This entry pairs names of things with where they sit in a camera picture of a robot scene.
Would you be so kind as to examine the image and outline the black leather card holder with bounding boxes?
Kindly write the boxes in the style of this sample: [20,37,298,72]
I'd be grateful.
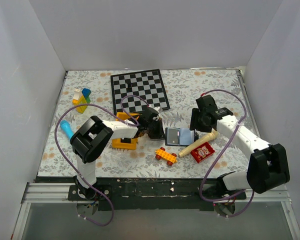
[165,127,199,147]

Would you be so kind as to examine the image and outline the yellow plastic bin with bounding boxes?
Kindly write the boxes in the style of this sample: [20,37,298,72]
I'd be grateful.
[112,112,138,150]

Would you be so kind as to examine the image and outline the black card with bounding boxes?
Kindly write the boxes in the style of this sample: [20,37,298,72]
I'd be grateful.
[166,128,180,146]
[120,138,131,144]

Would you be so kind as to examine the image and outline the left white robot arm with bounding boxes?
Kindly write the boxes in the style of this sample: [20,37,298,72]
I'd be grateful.
[70,105,165,200]

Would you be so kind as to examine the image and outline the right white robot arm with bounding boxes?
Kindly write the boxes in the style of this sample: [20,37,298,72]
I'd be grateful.
[190,95,290,199]

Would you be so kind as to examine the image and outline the cream toy microphone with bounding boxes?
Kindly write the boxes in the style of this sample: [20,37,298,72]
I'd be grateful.
[178,129,218,158]

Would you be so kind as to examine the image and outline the orange toy car block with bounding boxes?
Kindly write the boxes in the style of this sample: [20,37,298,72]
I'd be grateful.
[155,147,178,167]

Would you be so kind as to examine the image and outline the black white chessboard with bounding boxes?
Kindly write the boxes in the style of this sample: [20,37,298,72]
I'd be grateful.
[110,69,170,114]

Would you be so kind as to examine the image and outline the red owl toy block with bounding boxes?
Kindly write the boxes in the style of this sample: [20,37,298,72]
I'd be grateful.
[190,142,215,164]

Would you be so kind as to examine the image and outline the floral table mat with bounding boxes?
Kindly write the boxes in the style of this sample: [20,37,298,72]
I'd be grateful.
[37,69,258,178]

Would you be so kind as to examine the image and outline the colourful stacked toy blocks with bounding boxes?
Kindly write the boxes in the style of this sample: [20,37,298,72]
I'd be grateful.
[72,88,91,106]

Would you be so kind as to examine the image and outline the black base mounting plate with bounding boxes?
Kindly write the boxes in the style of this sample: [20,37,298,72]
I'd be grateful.
[67,177,248,212]

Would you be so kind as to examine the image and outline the blue toy microphone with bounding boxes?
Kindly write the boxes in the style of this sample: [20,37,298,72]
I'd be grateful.
[59,119,74,140]

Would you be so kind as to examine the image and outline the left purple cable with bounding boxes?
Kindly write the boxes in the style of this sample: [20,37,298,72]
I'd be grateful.
[54,94,153,227]

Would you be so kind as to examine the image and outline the purple cable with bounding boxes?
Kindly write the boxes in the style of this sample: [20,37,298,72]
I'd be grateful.
[199,89,255,218]
[54,94,153,227]

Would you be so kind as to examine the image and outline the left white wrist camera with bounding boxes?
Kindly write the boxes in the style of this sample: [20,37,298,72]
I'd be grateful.
[152,106,162,116]

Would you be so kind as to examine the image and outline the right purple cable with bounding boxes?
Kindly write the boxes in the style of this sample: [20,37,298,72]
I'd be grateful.
[199,89,255,218]

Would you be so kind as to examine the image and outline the aluminium frame rail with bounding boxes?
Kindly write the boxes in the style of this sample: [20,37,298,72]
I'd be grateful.
[11,181,78,240]

